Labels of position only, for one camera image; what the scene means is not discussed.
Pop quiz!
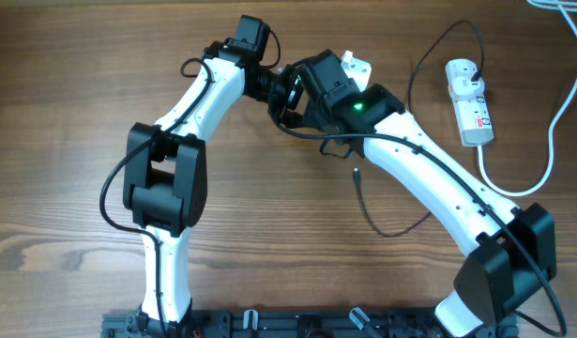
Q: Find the white power strip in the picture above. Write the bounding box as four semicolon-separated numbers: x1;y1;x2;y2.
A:
445;58;494;147

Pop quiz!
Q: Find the white USB charger plug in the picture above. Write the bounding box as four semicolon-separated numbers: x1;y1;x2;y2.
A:
448;76;485;101

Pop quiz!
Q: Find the black USB charging cable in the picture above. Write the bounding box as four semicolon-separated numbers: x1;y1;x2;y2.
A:
353;19;486;238

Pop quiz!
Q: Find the teal screen smartphone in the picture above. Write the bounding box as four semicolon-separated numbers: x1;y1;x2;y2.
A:
286;76;303;110

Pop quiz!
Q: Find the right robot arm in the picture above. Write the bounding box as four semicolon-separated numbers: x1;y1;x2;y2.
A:
296;50;567;337

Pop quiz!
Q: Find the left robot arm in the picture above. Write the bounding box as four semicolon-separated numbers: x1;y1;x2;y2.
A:
123;15;302;326

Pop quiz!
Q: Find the white power strip cord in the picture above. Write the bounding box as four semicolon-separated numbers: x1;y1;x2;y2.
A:
477;0;577;198

